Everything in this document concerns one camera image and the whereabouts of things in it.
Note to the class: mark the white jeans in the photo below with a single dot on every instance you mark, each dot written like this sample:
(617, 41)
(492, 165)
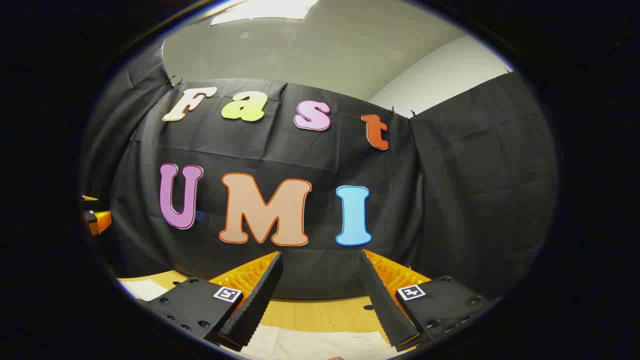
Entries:
(310, 345)

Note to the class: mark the ceiling light panel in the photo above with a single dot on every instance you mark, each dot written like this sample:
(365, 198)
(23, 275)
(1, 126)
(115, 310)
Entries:
(265, 10)

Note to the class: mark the black backdrop cloth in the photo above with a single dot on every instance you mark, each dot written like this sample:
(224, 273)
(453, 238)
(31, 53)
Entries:
(450, 200)

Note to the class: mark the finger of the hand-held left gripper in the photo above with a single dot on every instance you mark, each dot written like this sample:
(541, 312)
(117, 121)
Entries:
(88, 198)
(100, 221)

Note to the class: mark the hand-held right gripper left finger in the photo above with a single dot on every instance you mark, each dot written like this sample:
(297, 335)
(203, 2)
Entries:
(252, 305)

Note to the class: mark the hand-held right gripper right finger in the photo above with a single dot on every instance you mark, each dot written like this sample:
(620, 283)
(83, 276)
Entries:
(385, 305)

